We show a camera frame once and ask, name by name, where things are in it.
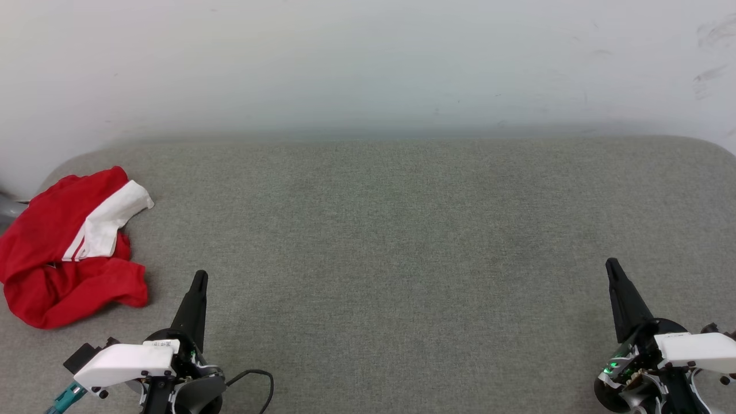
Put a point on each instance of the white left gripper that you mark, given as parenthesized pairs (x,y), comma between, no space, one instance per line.
(126,362)

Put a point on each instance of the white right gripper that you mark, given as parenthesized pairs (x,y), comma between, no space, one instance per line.
(696,352)

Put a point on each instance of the red and white t-shirt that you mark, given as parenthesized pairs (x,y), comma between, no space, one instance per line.
(52,253)

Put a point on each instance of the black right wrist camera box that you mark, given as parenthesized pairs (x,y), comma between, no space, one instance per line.
(712,329)

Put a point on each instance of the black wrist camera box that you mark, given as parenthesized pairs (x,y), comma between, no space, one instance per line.
(80,356)
(712,329)

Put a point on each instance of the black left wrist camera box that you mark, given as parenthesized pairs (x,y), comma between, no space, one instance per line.
(80,356)

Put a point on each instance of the grey metal frame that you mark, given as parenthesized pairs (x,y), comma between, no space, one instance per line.
(8,207)

